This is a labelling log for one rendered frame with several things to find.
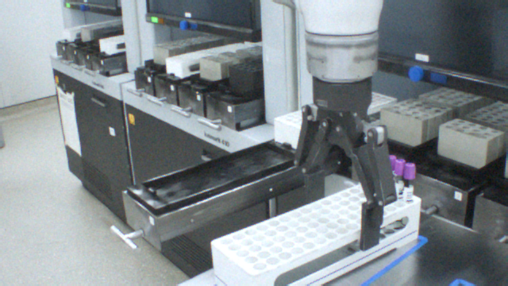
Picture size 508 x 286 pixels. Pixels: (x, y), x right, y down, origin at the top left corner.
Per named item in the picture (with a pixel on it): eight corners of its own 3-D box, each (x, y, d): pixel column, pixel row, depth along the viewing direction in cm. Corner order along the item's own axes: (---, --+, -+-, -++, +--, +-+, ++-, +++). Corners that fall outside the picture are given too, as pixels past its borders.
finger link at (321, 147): (329, 125, 72) (323, 117, 73) (301, 177, 80) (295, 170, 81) (352, 118, 74) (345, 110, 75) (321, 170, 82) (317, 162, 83)
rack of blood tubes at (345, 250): (373, 212, 90) (375, 177, 88) (420, 236, 82) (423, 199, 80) (213, 280, 75) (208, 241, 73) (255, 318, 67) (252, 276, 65)
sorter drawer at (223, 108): (368, 75, 201) (368, 50, 198) (398, 82, 191) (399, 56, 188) (194, 123, 161) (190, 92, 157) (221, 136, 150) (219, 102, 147)
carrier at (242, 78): (259, 91, 156) (259, 71, 154) (254, 93, 155) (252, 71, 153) (234, 84, 165) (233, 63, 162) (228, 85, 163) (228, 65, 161)
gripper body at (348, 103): (297, 73, 72) (299, 142, 75) (343, 86, 65) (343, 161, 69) (340, 63, 76) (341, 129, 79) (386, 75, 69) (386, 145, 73)
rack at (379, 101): (366, 114, 140) (367, 90, 138) (397, 124, 133) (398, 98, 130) (273, 146, 124) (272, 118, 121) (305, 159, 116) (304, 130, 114)
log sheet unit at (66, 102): (65, 145, 287) (54, 79, 274) (84, 160, 266) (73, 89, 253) (61, 147, 285) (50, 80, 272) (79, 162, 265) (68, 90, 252)
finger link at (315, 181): (308, 176, 80) (305, 175, 80) (309, 221, 82) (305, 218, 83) (325, 171, 81) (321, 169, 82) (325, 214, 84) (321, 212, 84)
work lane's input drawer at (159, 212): (369, 134, 146) (370, 101, 143) (411, 148, 136) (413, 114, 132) (106, 231, 106) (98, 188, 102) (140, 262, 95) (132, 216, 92)
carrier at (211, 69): (227, 82, 167) (226, 62, 165) (221, 83, 166) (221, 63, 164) (205, 75, 176) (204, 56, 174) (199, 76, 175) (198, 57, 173)
